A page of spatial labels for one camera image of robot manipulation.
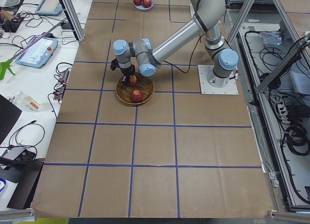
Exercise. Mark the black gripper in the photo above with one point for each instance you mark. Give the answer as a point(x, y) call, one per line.
point(127, 71)

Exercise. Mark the dark red basket apple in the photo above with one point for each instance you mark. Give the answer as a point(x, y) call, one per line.
point(136, 96)

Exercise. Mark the grey round plate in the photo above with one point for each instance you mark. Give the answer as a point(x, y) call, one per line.
point(142, 8)

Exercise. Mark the green grabber stick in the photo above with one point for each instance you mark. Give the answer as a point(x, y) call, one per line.
point(5, 65)

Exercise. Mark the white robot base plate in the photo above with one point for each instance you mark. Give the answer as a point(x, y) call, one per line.
point(218, 88)

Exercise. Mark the aluminium frame post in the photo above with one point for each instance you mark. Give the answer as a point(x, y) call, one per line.
point(73, 20)

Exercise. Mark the clear plastic bottle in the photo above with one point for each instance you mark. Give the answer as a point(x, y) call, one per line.
point(29, 102)

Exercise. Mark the teach pendant tablet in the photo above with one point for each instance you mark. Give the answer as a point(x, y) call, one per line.
point(38, 54)
point(49, 7)

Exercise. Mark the red plate apple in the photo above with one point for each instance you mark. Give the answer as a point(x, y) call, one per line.
point(137, 2)
point(147, 3)

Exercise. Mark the woven wicker basket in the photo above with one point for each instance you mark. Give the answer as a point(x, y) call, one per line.
point(144, 84)

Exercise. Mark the yellowish red apple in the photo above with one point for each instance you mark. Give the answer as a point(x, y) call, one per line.
point(132, 80)

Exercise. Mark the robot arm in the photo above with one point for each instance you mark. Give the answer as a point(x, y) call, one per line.
point(207, 14)

